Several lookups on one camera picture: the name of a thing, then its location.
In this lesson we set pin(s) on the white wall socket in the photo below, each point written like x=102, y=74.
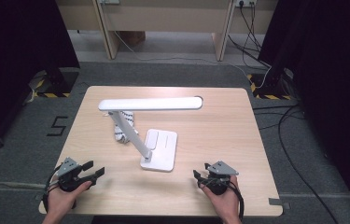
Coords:
x=245, y=2

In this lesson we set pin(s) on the person's left hand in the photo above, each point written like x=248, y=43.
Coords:
x=60, y=202

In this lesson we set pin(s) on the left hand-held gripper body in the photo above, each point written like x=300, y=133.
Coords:
x=68, y=179

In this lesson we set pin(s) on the person's right hand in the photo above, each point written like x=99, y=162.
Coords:
x=227, y=203

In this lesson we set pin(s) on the brown cardboard box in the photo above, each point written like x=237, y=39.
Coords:
x=133, y=37

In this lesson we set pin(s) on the white desk lamp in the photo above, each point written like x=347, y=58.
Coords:
x=163, y=146

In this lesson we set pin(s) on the stand base with hazard tape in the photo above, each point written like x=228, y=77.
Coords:
x=59, y=82
x=269, y=84

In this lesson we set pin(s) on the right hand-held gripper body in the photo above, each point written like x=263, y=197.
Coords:
x=221, y=182

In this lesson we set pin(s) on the white cloth with black pattern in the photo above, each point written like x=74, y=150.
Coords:
x=120, y=135

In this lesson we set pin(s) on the black curtain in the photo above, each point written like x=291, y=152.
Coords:
x=14, y=46
x=334, y=62

